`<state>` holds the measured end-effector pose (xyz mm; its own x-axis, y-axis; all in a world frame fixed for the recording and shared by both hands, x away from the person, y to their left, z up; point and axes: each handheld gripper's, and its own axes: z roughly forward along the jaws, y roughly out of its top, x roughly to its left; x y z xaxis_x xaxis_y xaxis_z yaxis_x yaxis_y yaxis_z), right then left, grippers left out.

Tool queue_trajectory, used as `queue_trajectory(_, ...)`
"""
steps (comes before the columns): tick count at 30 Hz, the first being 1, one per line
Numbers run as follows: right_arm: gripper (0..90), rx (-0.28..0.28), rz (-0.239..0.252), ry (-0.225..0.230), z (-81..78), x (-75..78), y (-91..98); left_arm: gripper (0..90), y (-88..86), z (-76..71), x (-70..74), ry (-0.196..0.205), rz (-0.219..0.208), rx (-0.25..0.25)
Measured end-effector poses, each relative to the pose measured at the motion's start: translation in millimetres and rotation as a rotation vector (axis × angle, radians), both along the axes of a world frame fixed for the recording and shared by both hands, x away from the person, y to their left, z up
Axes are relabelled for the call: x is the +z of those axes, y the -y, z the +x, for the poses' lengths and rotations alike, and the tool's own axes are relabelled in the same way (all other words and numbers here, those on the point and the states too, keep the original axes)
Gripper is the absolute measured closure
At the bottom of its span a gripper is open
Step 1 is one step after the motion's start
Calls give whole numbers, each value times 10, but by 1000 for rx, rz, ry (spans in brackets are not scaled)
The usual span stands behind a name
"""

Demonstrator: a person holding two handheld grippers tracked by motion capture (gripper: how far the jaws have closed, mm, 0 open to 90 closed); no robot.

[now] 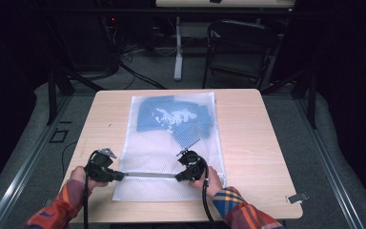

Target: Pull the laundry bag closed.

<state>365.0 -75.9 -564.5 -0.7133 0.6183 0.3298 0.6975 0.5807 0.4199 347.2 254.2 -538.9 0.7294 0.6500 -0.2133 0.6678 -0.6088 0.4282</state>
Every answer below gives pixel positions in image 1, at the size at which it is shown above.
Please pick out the black metal stand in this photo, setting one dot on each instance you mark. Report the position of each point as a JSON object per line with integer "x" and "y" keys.
{"x": 52, "y": 95}
{"x": 312, "y": 101}

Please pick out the person's right hand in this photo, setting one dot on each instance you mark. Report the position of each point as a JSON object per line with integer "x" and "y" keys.
{"x": 213, "y": 183}

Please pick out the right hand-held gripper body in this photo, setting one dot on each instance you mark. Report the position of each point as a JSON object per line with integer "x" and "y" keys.
{"x": 195, "y": 165}

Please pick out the dark computer tower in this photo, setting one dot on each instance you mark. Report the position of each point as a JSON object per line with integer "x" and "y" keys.
{"x": 89, "y": 41}

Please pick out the person's left hand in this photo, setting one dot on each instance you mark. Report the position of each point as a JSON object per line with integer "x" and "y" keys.
{"x": 77, "y": 176}

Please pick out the black folding chair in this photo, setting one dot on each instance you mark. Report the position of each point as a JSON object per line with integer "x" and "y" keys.
{"x": 235, "y": 31}

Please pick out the aluminium floor rail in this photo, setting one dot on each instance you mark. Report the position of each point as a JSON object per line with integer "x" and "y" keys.
{"x": 19, "y": 184}
{"x": 330, "y": 168}

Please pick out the blue printed garment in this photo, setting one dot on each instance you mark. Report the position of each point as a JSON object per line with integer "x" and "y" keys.
{"x": 149, "y": 117}

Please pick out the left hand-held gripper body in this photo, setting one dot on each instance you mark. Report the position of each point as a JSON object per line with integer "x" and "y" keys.
{"x": 100, "y": 165}

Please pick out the white mesh laundry bag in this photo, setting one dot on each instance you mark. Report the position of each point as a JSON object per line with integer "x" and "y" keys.
{"x": 158, "y": 152}

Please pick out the light desk with white leg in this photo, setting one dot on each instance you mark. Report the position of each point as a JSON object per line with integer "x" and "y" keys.
{"x": 178, "y": 63}

